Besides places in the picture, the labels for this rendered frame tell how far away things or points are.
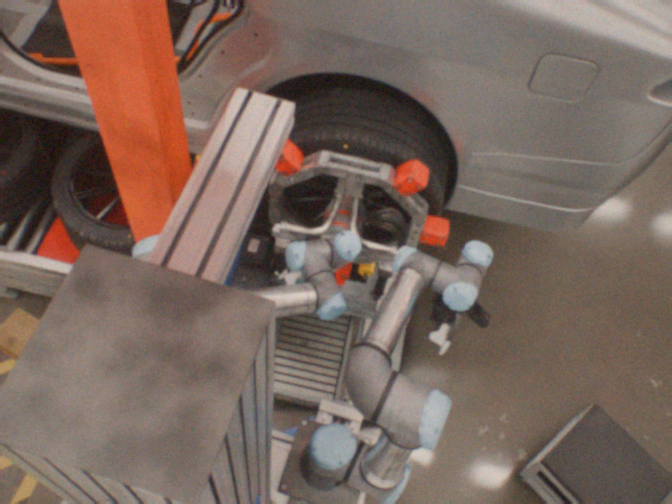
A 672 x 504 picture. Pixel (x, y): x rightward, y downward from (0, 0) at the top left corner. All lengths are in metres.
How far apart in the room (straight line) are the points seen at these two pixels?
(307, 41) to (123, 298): 1.35
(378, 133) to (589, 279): 1.72
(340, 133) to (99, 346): 1.43
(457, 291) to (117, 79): 0.93
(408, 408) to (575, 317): 2.08
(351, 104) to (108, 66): 0.89
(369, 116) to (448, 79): 0.29
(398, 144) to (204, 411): 1.50
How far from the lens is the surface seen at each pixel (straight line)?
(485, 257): 1.70
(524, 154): 2.25
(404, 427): 1.39
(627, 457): 2.81
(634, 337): 3.45
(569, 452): 2.71
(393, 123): 2.16
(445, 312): 1.84
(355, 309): 2.90
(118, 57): 1.53
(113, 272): 0.83
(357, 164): 2.10
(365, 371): 1.39
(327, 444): 1.76
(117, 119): 1.70
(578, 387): 3.21
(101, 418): 0.76
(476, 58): 1.98
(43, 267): 2.84
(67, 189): 2.88
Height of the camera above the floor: 2.74
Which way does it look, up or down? 59 degrees down
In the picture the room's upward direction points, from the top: 10 degrees clockwise
